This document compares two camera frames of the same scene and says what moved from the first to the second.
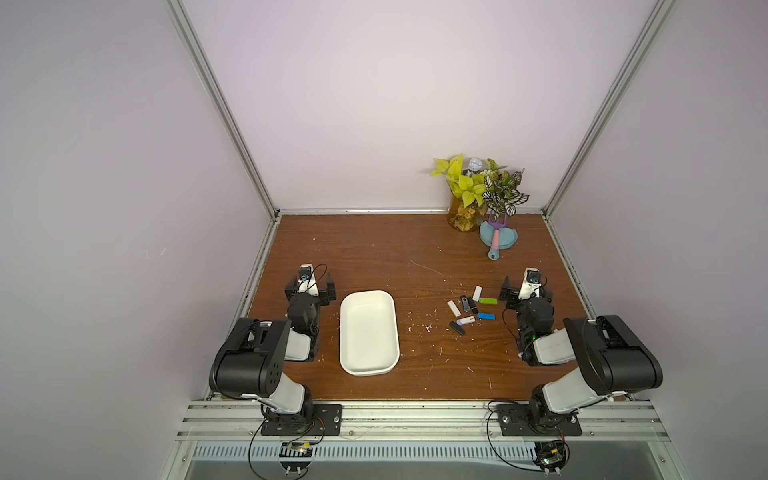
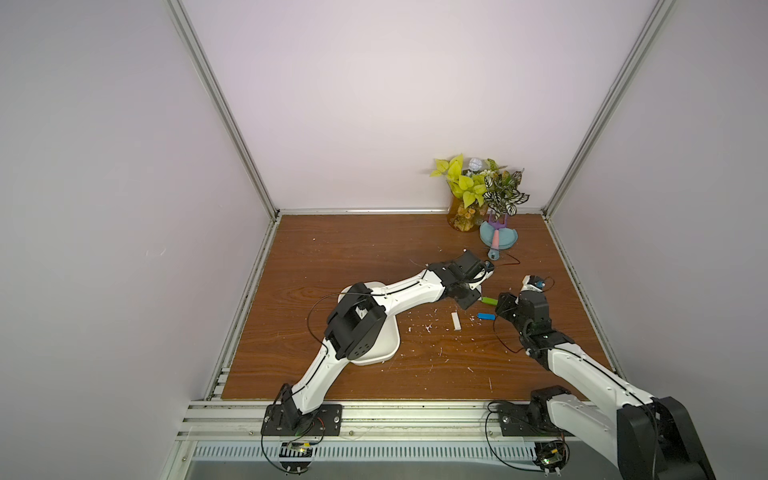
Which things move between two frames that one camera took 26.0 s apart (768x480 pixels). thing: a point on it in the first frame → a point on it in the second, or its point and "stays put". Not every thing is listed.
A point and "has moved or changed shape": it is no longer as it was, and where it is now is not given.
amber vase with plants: (477, 187) stays put
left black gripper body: (321, 299) → (467, 296)
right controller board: (551, 455) stays put
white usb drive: (453, 307) has moved or changed shape
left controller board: (295, 457) stays put
